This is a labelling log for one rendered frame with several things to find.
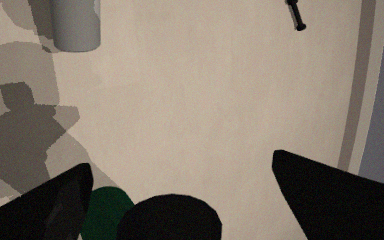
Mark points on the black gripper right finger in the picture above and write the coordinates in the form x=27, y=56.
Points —
x=328, y=203

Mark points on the dark green post with cap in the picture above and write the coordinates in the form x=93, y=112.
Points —
x=107, y=205

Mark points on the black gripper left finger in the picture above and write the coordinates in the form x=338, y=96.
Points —
x=55, y=210

